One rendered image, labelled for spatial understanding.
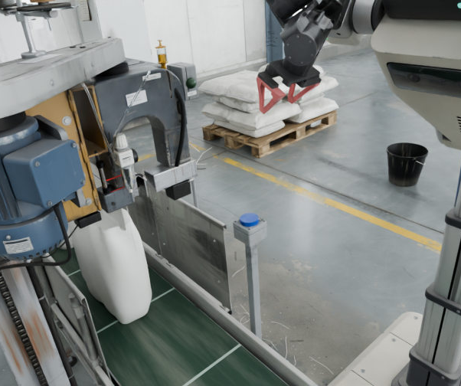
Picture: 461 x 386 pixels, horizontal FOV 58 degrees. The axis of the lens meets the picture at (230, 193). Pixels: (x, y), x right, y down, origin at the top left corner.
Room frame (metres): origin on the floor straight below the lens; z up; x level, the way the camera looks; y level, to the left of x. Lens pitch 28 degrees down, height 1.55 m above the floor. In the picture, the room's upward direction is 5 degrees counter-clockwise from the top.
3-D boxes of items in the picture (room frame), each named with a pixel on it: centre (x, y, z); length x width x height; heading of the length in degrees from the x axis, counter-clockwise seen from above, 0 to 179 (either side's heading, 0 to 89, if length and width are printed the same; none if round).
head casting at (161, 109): (1.16, 0.29, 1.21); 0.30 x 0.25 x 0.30; 38
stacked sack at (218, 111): (4.18, -0.14, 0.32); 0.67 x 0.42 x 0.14; 132
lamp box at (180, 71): (1.17, 0.11, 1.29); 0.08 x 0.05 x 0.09; 38
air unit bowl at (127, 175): (0.95, 0.25, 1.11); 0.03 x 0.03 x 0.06
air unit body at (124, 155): (0.96, 0.25, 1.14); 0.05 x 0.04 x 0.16; 128
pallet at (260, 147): (4.23, -0.48, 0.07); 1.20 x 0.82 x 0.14; 130
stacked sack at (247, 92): (3.87, -0.40, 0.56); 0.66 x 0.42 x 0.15; 128
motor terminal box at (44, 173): (0.67, 0.32, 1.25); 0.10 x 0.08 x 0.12; 153
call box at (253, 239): (1.12, -0.05, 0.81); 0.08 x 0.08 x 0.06; 38
